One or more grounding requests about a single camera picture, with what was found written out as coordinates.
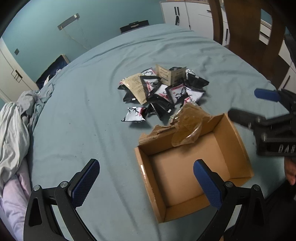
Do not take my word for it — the black snack packet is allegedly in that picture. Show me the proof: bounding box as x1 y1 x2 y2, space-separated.
147 100 175 120

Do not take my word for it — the tan sachet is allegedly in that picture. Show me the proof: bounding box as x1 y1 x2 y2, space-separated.
122 73 147 105
156 64 186 86

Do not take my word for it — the white deer snack packet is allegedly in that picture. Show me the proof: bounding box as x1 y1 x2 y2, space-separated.
121 106 147 123

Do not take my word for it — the person's right hand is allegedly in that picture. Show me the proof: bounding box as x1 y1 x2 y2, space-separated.
284 157 296 186

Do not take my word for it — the lilac pillow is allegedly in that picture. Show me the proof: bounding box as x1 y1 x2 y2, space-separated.
1 160 31 240

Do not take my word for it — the crumpled brown packing tape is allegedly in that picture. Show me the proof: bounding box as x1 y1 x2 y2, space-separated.
170 102 213 147

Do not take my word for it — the brown wooden chair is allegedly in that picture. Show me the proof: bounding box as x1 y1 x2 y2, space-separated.
207 0 292 80

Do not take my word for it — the brown cardboard box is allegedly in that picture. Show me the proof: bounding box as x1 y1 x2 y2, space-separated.
135 113 254 223

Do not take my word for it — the grey crumpled duvet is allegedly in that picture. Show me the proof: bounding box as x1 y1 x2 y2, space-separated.
1 83 54 188

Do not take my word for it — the white cabinet with drawers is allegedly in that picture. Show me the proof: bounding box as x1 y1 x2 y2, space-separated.
160 1 295 93

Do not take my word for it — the teal bed sheet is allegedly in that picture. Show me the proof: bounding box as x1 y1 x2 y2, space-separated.
28 24 287 240

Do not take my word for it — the white wardrobe door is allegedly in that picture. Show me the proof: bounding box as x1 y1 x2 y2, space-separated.
0 37 39 102

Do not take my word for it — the black bag behind bed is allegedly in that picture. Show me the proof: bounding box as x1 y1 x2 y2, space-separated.
120 20 149 34

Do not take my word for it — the dark blue framed picture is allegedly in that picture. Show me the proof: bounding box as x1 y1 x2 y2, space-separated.
36 54 70 89

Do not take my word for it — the grey wall bracket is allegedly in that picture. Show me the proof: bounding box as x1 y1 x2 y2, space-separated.
57 13 80 30

